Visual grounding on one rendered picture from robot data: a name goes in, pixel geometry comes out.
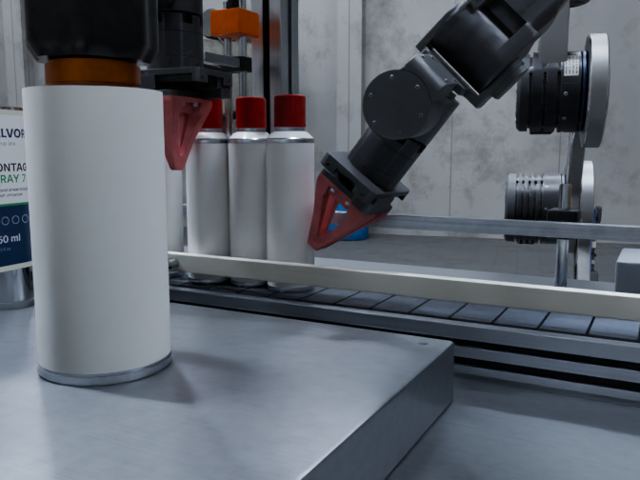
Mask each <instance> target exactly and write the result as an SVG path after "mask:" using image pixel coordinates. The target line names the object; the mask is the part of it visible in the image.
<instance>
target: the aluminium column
mask: <svg viewBox="0 0 640 480"><path fill-rule="evenodd" d="M251 11H253V12H256V13H258V15H259V37H258V38H252V39H251V66H252V96H255V97H264V98H266V101H267V128H266V132H267V133H269V134H271V133H272V132H274V131H275V128H274V127H273V125H274V96H275V95H279V94H299V49H298V0H251Z"/></svg>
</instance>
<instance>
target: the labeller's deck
mask: <svg viewBox="0 0 640 480"><path fill-rule="evenodd" d="M170 347H171V349H172V360H171V361H170V363H169V364H168V365H167V366H166V367H165V368H163V369H162V370H160V371H158V372H156V373H155V374H152V375H150V376H147V377H144V378H140V379H137V380H133V381H129V382H124V383H118V384H111V385H102V386H71V385H63V384H57V383H54V382H51V381H49V380H47V379H45V378H44V377H42V376H41V375H40V374H39V373H38V371H37V361H38V351H37V336H36V320H35V305H34V306H31V307H27V308H22V309H15V310H0V480H385V478H386V477H387V476H388V475H389V474H390V472H391V471H392V470H393V469H394V468H395V467H396V465H397V464H398V463H399V462H400V461H401V460H402V458H403V457H404V456H405V455H406V454H407V453H408V451H409V450H410V449H411V448H412V447H413V445H414V444H415V443H416V442H417V441H418V440H419V438H420V437H421V436H422V435H423V434H424V433H425V432H426V430H427V429H428V428H429V427H430V426H431V424H432V423H433V422H434V421H435V420H436V419H437V417H438V416H439V415H440V414H441V413H442V412H443V410H444V409H445V408H446V407H447V406H448V405H449V403H450V402H451V401H452V396H453V364H454V344H453V342H451V341H448V340H441V339H433V338H427V337H420V336H412V335H406V334H399V333H392V332H384V331H378V330H364V329H358V328H351V327H344V326H336V325H330V324H323V323H316V322H309V321H302V320H295V319H288V318H281V317H274V316H267V315H260V314H253V313H246V312H240V311H232V310H220V309H212V308H205V307H198V306H192V305H184V304H177V303H171V302H170Z"/></svg>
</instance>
